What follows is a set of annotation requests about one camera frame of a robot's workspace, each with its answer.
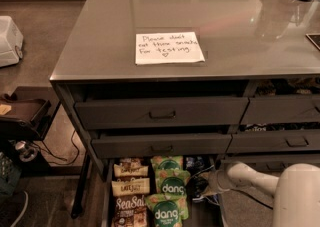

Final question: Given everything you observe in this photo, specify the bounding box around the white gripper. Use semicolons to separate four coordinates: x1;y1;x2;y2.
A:
208;170;231;194

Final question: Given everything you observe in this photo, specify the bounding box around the shoe with white sole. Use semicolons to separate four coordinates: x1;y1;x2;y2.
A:
0;191;29;227

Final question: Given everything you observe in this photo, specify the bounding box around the green dang bag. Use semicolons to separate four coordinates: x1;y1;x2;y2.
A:
145;193;189;227
151;156;183;170
155;169;191;195

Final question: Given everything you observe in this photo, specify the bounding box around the green dang bag back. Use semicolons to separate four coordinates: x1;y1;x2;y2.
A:
151;156;183;170

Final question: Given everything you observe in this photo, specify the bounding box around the brown sea salt snack bag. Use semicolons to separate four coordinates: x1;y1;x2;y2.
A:
112;195;148;227

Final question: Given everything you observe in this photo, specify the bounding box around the white handwritten paper note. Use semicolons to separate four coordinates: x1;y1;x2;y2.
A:
135;32;205;65

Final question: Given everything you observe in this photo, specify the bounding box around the blue kettle chip bag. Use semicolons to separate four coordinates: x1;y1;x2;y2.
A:
189;165;220;206

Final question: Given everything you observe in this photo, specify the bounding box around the cream snack bag back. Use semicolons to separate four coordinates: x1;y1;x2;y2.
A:
114;164;148;177

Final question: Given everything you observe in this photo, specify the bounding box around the dark grey drawer cabinet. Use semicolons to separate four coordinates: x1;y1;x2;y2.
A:
49;0;320;220

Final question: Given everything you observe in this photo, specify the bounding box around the green dang bag front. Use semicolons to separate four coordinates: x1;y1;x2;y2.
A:
145;193;189;227

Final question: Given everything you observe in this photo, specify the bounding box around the green plastic crate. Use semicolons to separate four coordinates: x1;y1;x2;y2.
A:
0;152;21;196

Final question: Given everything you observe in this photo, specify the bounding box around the black floor cable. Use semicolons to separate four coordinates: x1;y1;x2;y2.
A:
229;189;275;210

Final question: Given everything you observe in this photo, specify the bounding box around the open bottom left drawer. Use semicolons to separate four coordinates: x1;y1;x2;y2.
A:
101;159;227;227

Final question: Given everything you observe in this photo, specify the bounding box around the black tray cart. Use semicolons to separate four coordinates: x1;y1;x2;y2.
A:
0;95;51;139

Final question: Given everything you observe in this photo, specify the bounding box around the white appliance on floor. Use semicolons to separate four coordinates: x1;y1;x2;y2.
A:
0;16;23;67

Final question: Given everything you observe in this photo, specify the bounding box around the middle left drawer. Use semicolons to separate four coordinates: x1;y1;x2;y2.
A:
92;133;231;159

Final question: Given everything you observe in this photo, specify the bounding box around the top left drawer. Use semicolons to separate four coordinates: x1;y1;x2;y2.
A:
75;97;248;130

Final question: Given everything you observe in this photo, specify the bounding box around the green dang bag middle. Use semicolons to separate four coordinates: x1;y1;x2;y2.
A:
155;169;191;195

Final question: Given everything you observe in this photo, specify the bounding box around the middle right drawer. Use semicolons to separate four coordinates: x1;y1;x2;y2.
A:
227;130;320;153

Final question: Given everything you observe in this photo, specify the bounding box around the top right drawer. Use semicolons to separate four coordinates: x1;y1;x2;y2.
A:
242;95;320;125

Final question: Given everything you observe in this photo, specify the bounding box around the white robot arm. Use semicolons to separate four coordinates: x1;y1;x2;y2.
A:
207;162;320;227

